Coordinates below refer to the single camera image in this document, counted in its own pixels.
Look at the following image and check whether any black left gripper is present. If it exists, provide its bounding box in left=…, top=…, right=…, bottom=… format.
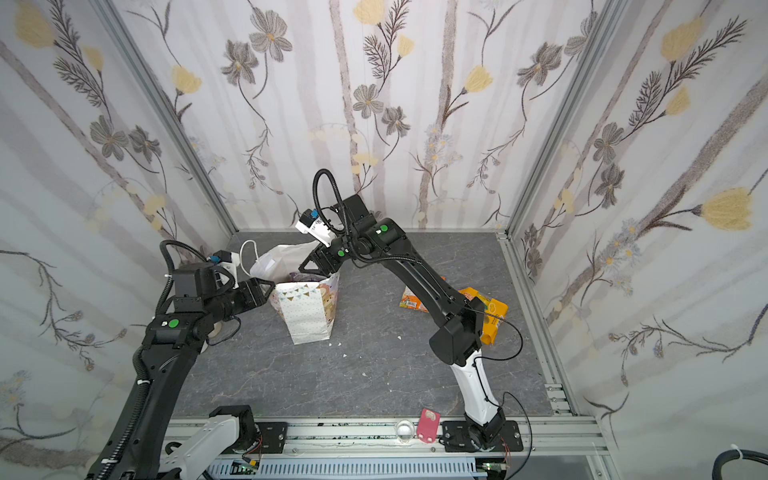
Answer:
left=202, top=276, right=277, bottom=323

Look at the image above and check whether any white paper gift bag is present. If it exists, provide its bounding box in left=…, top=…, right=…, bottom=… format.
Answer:
left=240, top=239, right=340, bottom=345

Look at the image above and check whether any small orange snack packet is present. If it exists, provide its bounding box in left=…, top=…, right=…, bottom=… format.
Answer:
left=399, top=285, right=444, bottom=313

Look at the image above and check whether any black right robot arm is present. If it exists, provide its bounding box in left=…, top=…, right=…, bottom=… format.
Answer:
left=296, top=195, right=506, bottom=450

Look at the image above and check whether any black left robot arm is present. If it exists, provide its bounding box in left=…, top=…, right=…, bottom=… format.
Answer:
left=86, top=278, right=275, bottom=479

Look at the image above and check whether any yellow snack box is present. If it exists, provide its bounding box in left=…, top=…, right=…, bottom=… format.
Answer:
left=460, top=287, right=509, bottom=345

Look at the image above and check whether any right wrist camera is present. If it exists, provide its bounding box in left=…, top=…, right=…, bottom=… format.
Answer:
left=295, top=209, right=336, bottom=247

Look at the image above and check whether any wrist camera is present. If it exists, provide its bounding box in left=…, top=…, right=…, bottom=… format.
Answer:
left=171, top=250, right=239, bottom=300
left=295, top=209, right=336, bottom=247

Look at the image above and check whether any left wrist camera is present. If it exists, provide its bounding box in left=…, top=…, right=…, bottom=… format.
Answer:
left=171, top=250, right=239, bottom=300

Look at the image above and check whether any white round knob on rail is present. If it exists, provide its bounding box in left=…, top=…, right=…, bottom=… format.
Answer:
left=395, top=419, right=416, bottom=444

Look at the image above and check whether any pink tag on rail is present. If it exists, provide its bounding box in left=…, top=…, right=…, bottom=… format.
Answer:
left=416, top=408, right=441, bottom=444

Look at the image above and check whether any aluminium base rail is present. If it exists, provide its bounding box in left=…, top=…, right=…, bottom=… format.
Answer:
left=113, top=415, right=613, bottom=480

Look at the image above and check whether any black cable bottom right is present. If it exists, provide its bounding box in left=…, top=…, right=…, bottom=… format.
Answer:
left=711, top=445, right=768, bottom=480

